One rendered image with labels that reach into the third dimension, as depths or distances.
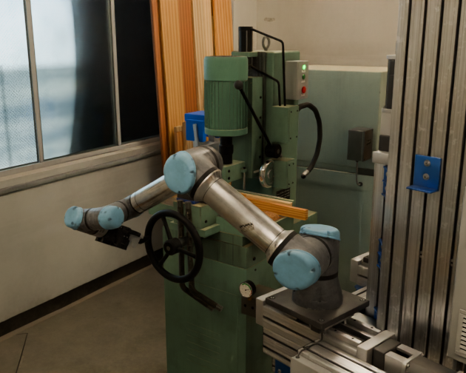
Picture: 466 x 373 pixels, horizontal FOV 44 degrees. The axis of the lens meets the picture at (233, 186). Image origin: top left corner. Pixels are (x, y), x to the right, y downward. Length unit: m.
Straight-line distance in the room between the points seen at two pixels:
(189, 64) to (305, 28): 1.16
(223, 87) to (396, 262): 0.97
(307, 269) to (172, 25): 2.61
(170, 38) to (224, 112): 1.64
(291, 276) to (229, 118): 0.90
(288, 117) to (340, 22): 2.34
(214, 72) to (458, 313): 1.25
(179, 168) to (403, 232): 0.65
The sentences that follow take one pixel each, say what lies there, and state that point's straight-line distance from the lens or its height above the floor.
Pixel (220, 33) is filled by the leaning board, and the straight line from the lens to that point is 4.30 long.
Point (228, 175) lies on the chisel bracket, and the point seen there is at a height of 1.03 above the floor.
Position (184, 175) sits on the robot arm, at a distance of 1.61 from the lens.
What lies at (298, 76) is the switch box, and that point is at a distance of 2.47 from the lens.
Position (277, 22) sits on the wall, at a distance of 4.89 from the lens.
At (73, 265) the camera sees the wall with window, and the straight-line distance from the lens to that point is 3.61.
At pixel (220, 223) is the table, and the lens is 2.25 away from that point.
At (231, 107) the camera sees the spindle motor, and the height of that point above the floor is 1.31.
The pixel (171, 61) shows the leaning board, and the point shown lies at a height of 1.42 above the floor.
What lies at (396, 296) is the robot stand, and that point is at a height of 0.86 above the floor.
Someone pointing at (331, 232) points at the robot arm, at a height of 1.05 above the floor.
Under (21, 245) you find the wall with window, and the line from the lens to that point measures 3.33.
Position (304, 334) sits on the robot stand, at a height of 0.73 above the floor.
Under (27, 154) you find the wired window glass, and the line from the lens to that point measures 3.35.
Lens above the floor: 1.59
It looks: 15 degrees down
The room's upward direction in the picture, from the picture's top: straight up
